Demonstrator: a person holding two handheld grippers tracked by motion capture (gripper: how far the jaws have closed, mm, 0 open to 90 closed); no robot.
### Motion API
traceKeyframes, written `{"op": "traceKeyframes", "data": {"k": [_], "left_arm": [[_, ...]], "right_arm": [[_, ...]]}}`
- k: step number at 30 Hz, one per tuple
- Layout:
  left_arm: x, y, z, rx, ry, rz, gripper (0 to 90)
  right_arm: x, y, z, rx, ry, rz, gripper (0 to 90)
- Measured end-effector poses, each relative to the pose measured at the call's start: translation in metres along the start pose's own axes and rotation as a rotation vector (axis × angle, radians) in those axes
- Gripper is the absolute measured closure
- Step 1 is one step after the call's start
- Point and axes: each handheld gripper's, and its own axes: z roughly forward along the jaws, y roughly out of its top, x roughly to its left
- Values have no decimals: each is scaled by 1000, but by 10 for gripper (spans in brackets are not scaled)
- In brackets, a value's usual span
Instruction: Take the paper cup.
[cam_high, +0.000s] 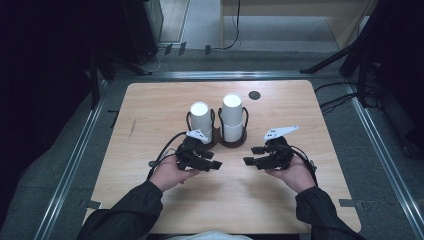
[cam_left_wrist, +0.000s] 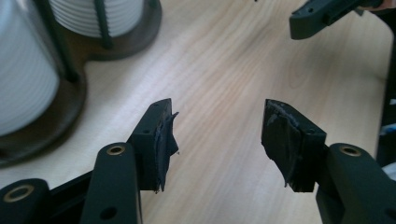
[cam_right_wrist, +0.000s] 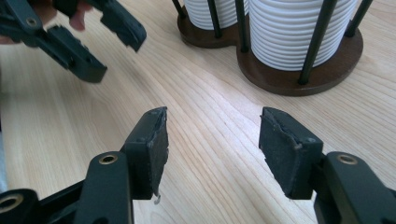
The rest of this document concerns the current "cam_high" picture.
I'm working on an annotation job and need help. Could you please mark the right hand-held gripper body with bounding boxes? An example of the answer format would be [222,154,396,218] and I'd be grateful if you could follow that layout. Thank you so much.
[262,125,300,171]

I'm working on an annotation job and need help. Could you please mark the black hanging cable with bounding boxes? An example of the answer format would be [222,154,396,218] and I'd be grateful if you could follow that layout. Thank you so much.
[222,0,242,51]

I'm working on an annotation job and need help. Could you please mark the white floor cable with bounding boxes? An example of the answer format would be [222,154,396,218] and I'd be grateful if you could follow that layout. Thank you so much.
[145,45,168,73]

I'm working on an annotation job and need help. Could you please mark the person's right hand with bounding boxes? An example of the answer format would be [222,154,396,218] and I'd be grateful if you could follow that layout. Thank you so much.
[265,154,318,195]

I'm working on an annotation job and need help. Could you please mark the black metal stand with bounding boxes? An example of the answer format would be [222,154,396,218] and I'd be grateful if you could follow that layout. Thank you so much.
[87,49,154,110]

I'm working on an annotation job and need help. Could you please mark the light wooden cabinet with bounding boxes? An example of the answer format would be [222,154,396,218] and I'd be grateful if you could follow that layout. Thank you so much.
[219,0,378,52]

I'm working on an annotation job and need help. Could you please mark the person's light clothing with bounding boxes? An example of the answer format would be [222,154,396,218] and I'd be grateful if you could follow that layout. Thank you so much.
[165,230,253,240]

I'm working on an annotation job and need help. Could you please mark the left hand-held gripper cable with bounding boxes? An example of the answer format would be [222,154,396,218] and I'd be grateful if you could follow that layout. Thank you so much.
[146,131,188,181]

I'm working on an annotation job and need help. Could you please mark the person's left hand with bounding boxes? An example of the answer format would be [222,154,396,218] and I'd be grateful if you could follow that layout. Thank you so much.
[148,154,202,193]

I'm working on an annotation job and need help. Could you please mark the black cabinet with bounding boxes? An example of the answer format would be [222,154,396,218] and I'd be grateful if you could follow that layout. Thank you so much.
[120,0,165,65]

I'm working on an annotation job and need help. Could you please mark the right hand-held gripper cable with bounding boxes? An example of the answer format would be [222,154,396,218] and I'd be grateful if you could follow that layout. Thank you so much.
[288,144,320,187]

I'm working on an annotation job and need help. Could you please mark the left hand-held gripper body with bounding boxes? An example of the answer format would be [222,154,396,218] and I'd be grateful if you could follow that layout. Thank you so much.
[175,129,214,172]

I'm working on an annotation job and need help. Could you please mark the black floor cables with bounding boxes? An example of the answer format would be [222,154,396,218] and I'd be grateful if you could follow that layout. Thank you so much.
[313,81,360,116]

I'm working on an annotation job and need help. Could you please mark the black tripod stand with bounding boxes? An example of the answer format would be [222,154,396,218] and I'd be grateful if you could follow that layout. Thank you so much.
[299,0,424,109]

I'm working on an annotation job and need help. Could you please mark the metal floor rail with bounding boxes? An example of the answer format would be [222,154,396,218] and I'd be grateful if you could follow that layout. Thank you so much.
[344,81,424,240]
[112,70,346,81]
[32,79,112,240]

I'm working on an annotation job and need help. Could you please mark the hand-held gripper cable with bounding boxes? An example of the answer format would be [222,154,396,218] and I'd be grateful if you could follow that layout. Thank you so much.
[146,131,188,181]
[288,144,320,187]

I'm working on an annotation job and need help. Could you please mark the black wire cup holder rack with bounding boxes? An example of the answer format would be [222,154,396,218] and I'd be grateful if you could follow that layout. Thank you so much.
[185,106,250,150]

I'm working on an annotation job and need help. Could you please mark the stack of white paper cups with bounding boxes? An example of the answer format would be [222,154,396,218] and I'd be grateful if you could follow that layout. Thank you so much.
[188,101,214,145]
[220,92,245,144]

